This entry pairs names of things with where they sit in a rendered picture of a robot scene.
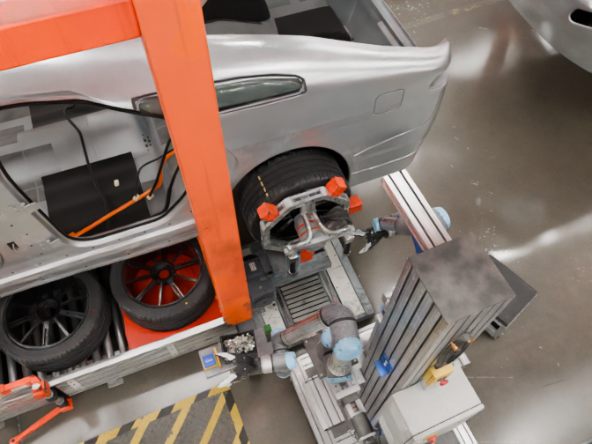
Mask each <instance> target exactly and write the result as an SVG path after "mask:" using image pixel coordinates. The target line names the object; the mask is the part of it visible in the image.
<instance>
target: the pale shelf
mask: <svg viewBox="0 0 592 444"><path fill-rule="evenodd" d="M254 332H255V341H256V347H257V351H258V357H262V356H266V355H272V354H273V349H272V342H269V343H267V342H266V339H265V334H264V331H263V328H261V329H258V330H255V331H254ZM214 347H215V349H216V351H217V353H222V350H221V344H216V345H214V346H212V347H209V348H207V349H204V350H201V351H199V355H200V359H201V357H203V356H206V355H209V354H211V353H214V354H215V351H214V349H213V348H214ZM218 359H219V362H220V365H221V367H222V368H219V366H215V367H213V368H210V369H208V370H204V365H203V370H204V372H205V376H206V378H207V379H210V378H212V377H215V376H217V375H220V374H223V373H226V372H228V371H231V370H234V368H235V365H234V364H233V363H232V364H229V365H226V364H225V362H224V360H223V358H221V357H218ZM201 361H202V359H201ZM202 364H203V361H202Z"/></svg>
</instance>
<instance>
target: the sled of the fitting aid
mask: <svg viewBox="0 0 592 444"><path fill-rule="evenodd" d="M248 245H249V249H250V252H251V254H252V255H258V256H259V259H260V261H261V264H262V266H263V269H264V272H265V274H266V276H268V277H270V278H271V280H272V282H273V285H274V286H275V287H277V286H280V285H283V284H286V283H289V282H292V281H294V280H296V279H299V278H303V277H306V276H309V275H311V274H314V273H316V272H319V271H322V270H326V269H328V268H331V264H332V262H331V260H330V259H329V256H328V259H327V260H324V261H321V262H318V263H315V264H312V265H309V266H307V267H304V268H301V269H300V274H299V275H298V276H297V277H289V276H287V274H284V275H282V276H279V277H274V274H273V272H272V269H271V267H270V264H269V261H268V259H267V256H266V254H265V253H264V250H263V246H262V244H261V242H259V241H254V242H251V243H249V244H248Z"/></svg>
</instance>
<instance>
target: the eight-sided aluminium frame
mask: <svg viewBox="0 0 592 444"><path fill-rule="evenodd" d="M309 196H310V197H309ZM305 197H308V198H306V199H303V200H301V199H302V198H305ZM321 200H328V201H331V202H334V203H338V204H339V206H340V207H342V208H343V209H344V210H347V212H348V213H349V209H350V204H351V201H350V199H349V197H348V196H347V194H345V193H344V192H343V193H342V194H341V195H340V196H339V197H334V196H330V193H329V191H328V189H327V187H318V188H317V189H312V190H309V191H307V192H304V193H301V194H298V195H295V196H289V197H287V198H286V199H285V200H283V201H282V202H281V203H280V204H279V205H278V206H277V211H278V213H279V216H278V217H277V218H276V219H275V220H274V221H272V222H269V221H264V220H261V221H260V224H259V225H260V229H261V240H262V244H263V246H264V249H267V250H275V251H280V252H283V249H284V246H287V245H290V244H295V243H298V242H301V240H300V238H298V239H295V240H290V241H285V240H276V239H271V238H270V229H271V228H272V227H273V226H274V225H275V224H276V223H278V222H279V221H280V220H281V219H282V218H283V217H284V216H285V215H287V214H288V213H289V212H290V211H292V210H294V209H297V208H299V207H301V206H304V205H308V204H311V203H314V202H318V201H321ZM345 222H346V221H345V219H341V220H338V222H337V221H329V222H328V223H327V224H326V225H325V227H326V228H327V229H329V230H337V229H338V228H339V227H340V226H342V225H344V224H345Z"/></svg>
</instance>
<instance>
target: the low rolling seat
mask: <svg viewBox="0 0 592 444"><path fill-rule="evenodd" d="M489 256H490V257H491V259H492V261H493V262H494V264H495V265H496V267H497V268H498V269H499V271H500V273H501V274H502V276H503V277H504V279H505V280H506V281H507V282H508V284H509V285H510V287H511V288H512V290H513V291H514V293H515V297H514V298H513V299H512V300H511V301H510V302H509V303H508V304H507V306H506V307H505V308H504V309H503V310H502V311H501V312H500V313H499V314H498V315H497V316H496V318H495V319H494V320H493V321H492V322H491V323H490V324H489V325H488V326H487V327H486V328H485V330H486V331H487V332H488V334H489V336H490V337H493V338H495V339H496V338H500V334H501V333H502V332H503V331H504V330H505V329H506V328H507V327H508V326H509V325H510V323H511V322H512V321H513V320H514V319H515V318H516V317H517V316H518V315H519V314H520V312H521V311H522V310H523V309H524V308H525V307H526V306H527V305H528V304H529V303H530V302H531V301H532V300H533V299H534V298H535V297H536V296H537V290H535V289H534V288H533V287H532V286H530V285H529V284H528V283H526V282H525V281H524V280H523V279H521V278H520V277H519V276H517V275H516V274H515V273H514V272H512V271H511V270H510V269H509V268H508V267H507V266H506V265H505V264H503V263H502V262H501V261H499V260H498V259H497V258H496V257H494V256H493V255H491V254H489Z"/></svg>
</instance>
